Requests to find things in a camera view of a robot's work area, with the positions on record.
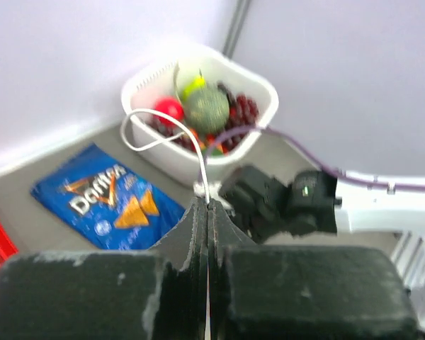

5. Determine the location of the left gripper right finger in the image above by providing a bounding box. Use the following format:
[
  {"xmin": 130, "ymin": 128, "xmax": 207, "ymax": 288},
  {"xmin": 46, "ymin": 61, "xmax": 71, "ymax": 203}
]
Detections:
[{"xmin": 208, "ymin": 200, "xmax": 419, "ymax": 339}]

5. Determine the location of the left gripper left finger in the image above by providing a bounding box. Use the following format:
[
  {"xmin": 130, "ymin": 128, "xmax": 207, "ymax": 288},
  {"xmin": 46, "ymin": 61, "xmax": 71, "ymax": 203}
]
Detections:
[{"xmin": 0, "ymin": 198, "xmax": 208, "ymax": 339}]

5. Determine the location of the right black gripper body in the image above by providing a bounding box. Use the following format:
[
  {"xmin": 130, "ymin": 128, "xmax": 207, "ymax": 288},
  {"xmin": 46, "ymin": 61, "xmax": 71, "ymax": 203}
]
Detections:
[{"xmin": 218, "ymin": 164, "xmax": 288, "ymax": 241}]

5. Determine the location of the dark red grape bunch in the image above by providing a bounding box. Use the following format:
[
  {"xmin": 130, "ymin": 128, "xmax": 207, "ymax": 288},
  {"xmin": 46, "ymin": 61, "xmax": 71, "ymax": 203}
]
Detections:
[{"xmin": 217, "ymin": 82, "xmax": 259, "ymax": 154}]

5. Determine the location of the blue Doritos chip bag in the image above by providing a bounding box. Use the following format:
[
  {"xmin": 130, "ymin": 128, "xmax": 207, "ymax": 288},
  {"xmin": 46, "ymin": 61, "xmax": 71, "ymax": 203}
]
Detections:
[{"xmin": 31, "ymin": 144, "xmax": 185, "ymax": 250}]

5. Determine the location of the green melon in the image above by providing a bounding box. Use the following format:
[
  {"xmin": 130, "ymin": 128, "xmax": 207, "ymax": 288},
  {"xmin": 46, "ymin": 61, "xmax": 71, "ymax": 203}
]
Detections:
[{"xmin": 183, "ymin": 86, "xmax": 229, "ymax": 135}]

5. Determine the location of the white plastic basket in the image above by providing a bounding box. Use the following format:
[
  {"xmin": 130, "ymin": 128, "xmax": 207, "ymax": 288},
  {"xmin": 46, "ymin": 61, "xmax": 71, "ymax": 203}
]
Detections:
[{"xmin": 121, "ymin": 45, "xmax": 279, "ymax": 187}]

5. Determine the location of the red apple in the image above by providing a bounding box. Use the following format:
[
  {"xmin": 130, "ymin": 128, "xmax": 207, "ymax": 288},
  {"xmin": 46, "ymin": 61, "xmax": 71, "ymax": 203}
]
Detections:
[{"xmin": 153, "ymin": 96, "xmax": 184, "ymax": 121}]

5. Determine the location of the green pear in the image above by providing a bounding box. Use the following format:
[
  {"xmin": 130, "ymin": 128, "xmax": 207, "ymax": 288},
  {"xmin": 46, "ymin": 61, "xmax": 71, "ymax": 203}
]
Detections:
[{"xmin": 180, "ymin": 70, "xmax": 207, "ymax": 101}]

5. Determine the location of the right aluminium frame post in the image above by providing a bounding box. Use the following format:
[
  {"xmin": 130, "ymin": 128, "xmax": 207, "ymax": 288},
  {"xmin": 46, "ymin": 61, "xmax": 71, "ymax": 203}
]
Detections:
[{"xmin": 222, "ymin": 0, "xmax": 253, "ymax": 59}]

